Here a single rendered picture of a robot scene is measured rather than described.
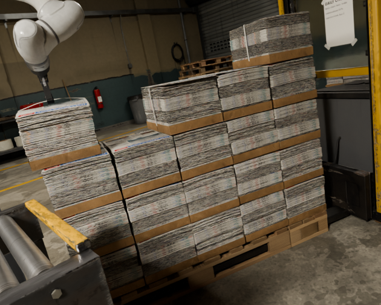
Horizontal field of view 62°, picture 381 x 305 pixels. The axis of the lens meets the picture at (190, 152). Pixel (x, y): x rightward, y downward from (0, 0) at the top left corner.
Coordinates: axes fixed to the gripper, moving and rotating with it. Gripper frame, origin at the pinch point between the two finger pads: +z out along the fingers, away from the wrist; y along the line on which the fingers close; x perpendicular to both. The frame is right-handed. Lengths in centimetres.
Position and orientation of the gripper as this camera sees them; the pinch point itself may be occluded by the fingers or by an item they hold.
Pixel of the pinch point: (46, 88)
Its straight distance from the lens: 160.9
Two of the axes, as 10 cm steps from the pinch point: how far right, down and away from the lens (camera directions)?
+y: 3.4, 9.2, -2.1
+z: -2.5, 3.1, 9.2
